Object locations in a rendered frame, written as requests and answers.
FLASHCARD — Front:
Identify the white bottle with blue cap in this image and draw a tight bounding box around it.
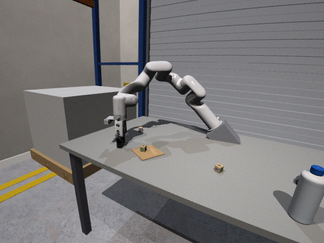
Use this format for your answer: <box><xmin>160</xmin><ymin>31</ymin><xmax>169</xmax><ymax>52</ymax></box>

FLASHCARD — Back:
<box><xmin>288</xmin><ymin>165</ymin><xmax>324</xmax><ymax>225</ymax></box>

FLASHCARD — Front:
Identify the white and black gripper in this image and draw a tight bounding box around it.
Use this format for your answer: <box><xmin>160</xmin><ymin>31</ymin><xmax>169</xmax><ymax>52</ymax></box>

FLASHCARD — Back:
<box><xmin>114</xmin><ymin>119</ymin><xmax>127</xmax><ymax>148</ymax></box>

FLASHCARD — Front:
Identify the tan flat mat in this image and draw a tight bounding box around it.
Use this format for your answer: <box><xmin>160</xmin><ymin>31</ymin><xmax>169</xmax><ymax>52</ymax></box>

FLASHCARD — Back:
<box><xmin>131</xmin><ymin>145</ymin><xmax>164</xmax><ymax>160</ymax></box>

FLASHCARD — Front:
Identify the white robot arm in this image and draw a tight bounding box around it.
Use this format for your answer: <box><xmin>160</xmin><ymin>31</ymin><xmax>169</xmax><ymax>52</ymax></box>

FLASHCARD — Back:
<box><xmin>104</xmin><ymin>61</ymin><xmax>222</xmax><ymax>132</ymax></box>

